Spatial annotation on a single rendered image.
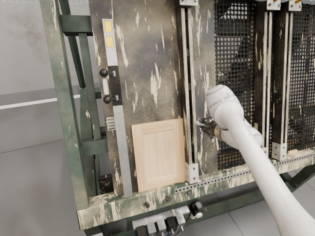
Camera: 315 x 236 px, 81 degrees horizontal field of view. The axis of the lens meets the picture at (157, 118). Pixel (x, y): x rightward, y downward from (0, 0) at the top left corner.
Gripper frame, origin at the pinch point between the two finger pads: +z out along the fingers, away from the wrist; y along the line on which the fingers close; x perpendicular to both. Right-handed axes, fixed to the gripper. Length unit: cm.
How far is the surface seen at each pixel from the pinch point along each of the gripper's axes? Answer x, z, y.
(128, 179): 44, 4, -27
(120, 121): 44.8, 4.1, 6.2
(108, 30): 45, 4, 52
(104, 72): 50, -8, 31
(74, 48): 69, 81, 59
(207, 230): -30, 45, -120
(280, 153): -65, 2, -32
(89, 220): 67, 3, -45
